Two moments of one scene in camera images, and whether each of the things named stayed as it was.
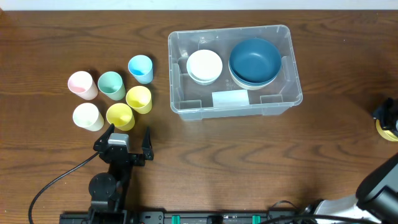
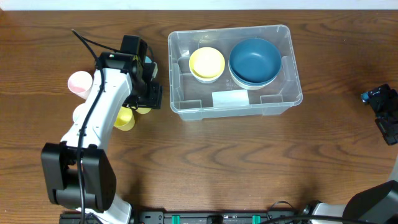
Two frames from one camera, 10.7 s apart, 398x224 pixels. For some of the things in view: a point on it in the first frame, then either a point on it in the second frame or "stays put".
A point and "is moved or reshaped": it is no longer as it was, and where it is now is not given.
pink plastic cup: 81,83 stays put
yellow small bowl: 386,134 is moved or reshaped
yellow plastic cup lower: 121,116 stays put
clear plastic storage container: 232,72 stays put
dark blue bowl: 255,60 stays put
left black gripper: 125,157 → 150,99
